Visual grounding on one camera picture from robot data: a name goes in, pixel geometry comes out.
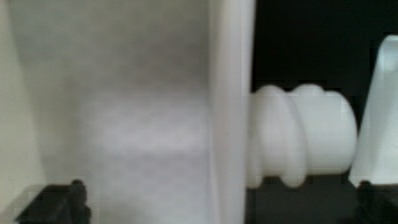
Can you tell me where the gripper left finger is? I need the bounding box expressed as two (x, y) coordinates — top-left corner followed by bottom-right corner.
(15, 180), (93, 224)

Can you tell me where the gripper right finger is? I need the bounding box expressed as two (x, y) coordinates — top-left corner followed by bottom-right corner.
(354, 181), (398, 224)

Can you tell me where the white cabinet body box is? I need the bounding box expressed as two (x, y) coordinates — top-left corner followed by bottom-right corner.
(0, 0), (351, 224)

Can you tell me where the white U-shaped fence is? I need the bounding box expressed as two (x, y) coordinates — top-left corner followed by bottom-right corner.
(349, 35), (398, 186)

